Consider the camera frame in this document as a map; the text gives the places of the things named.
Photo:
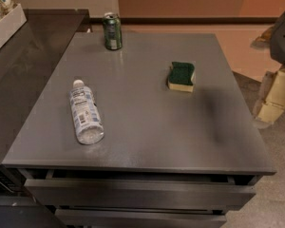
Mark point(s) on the green and yellow sponge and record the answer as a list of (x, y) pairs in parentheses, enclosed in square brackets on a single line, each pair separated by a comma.
[(181, 77)]

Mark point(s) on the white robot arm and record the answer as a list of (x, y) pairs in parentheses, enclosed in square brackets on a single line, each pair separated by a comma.
[(270, 104)]

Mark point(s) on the lower grey drawer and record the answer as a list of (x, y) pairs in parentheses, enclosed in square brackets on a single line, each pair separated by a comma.
[(132, 219)]

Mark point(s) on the grey drawer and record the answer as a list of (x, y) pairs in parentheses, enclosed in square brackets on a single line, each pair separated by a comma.
[(140, 190), (132, 219)]

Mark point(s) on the clear plastic water bottle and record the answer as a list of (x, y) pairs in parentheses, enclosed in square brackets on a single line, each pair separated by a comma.
[(86, 118)]

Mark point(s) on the upper grey drawer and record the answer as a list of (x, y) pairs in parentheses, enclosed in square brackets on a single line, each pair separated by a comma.
[(140, 190)]

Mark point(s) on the dark side counter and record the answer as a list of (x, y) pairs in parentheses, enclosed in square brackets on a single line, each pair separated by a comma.
[(26, 62)]

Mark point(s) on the green soda can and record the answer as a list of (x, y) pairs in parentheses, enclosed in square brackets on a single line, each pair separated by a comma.
[(112, 31)]

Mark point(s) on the white snack box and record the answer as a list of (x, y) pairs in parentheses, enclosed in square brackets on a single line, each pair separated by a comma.
[(11, 23)]

